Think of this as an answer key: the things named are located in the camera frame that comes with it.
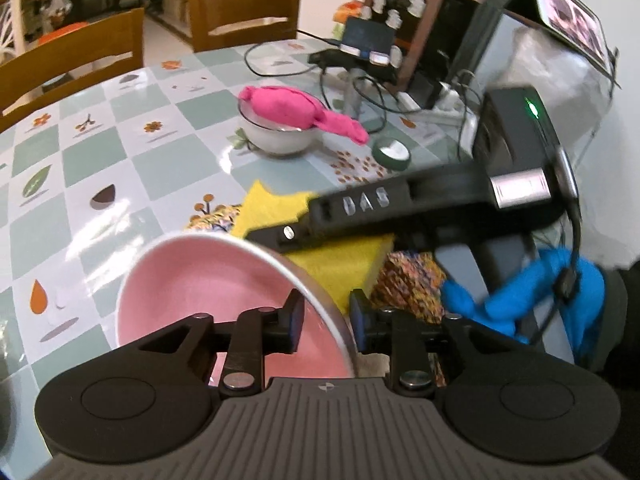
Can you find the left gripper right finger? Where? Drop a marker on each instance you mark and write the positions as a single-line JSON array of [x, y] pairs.
[[398, 335]]

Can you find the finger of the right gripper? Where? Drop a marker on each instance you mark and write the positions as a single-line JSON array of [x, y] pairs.
[[329, 218]]

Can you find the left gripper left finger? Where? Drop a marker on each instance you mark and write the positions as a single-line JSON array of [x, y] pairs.
[[258, 333]]

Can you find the pink ceramic bowl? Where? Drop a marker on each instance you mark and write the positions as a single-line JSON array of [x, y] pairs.
[[192, 272]]

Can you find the white bowl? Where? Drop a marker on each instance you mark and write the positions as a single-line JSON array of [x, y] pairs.
[[271, 138]]

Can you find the blue gloved right hand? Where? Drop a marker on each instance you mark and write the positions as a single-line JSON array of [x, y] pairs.
[[583, 317]]

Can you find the colourful woven placemat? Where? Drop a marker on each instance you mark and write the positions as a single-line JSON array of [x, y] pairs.
[[404, 280]]

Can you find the clear plastic bag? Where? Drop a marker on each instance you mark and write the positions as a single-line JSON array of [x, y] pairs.
[[575, 94]]

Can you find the white power strip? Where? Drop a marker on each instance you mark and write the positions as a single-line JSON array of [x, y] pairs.
[[448, 105]]

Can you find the pink cloth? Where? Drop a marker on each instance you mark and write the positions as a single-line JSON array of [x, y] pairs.
[[288, 106]]

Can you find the phone on stand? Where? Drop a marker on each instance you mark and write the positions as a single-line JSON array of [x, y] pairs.
[[368, 53]]

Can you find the tablet on stand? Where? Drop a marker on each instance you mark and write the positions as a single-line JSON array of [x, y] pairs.
[[571, 22]]

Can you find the brown cabinet with stickers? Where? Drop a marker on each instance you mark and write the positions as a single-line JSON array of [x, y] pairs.
[[438, 39]]

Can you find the patterned tablecloth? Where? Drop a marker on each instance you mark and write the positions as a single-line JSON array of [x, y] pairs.
[[87, 182]]

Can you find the right wooden chair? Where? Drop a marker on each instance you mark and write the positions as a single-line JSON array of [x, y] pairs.
[[220, 24]]

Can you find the wooden chair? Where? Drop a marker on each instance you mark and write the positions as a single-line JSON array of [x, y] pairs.
[[119, 37], [220, 24]]

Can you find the left wooden chair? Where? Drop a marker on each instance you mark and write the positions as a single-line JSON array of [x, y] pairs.
[[119, 37]]

